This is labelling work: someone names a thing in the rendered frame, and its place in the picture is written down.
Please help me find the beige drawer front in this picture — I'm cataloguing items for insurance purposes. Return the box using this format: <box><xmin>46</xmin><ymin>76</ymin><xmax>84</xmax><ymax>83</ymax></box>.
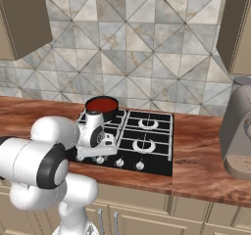
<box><xmin>205</xmin><ymin>201</ymin><xmax>251</xmax><ymax>229</ymax></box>
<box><xmin>93</xmin><ymin>182</ymin><xmax>172</xmax><ymax>215</ymax></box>

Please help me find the black saucepan with red sauce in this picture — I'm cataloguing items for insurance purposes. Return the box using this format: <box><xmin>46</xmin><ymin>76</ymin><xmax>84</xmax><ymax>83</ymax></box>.
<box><xmin>84</xmin><ymin>95</ymin><xmax>120</xmax><ymax>121</ymax></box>

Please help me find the white wall socket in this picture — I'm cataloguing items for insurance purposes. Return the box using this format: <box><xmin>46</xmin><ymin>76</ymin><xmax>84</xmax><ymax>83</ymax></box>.
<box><xmin>0</xmin><ymin>66</ymin><xmax>11</xmax><ymax>86</ymax></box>

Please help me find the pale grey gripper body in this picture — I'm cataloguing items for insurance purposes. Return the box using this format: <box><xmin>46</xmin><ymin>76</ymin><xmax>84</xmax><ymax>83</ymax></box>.
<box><xmin>75</xmin><ymin>144</ymin><xmax>119</xmax><ymax>162</ymax></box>

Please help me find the silver cupboard door handle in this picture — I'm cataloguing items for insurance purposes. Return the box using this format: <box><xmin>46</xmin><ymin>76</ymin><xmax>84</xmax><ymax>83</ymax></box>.
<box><xmin>97</xmin><ymin>209</ymin><xmax>106</xmax><ymax>235</ymax></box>
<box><xmin>113</xmin><ymin>211</ymin><xmax>122</xmax><ymax>235</ymax></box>

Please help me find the beige wall cupboard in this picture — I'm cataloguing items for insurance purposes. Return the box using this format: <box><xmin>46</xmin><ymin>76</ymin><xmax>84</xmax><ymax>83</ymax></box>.
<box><xmin>216</xmin><ymin>0</ymin><xmax>251</xmax><ymax>77</ymax></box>
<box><xmin>0</xmin><ymin>0</ymin><xmax>54</xmax><ymax>62</ymax></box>

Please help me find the beige cupboard door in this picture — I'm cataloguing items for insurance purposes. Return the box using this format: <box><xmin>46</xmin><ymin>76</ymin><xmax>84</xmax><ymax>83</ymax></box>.
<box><xmin>48</xmin><ymin>202</ymin><xmax>111</xmax><ymax>235</ymax></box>
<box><xmin>108</xmin><ymin>205</ymin><xmax>206</xmax><ymax>235</ymax></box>

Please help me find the grey coffee machine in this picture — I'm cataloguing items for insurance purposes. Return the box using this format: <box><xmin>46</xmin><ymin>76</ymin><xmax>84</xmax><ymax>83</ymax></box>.
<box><xmin>219</xmin><ymin>75</ymin><xmax>251</xmax><ymax>181</ymax></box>

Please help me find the black gas hob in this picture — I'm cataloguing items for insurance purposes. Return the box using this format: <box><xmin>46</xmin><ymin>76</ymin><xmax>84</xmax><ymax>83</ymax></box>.
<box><xmin>66</xmin><ymin>107</ymin><xmax>176</xmax><ymax>177</ymax></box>

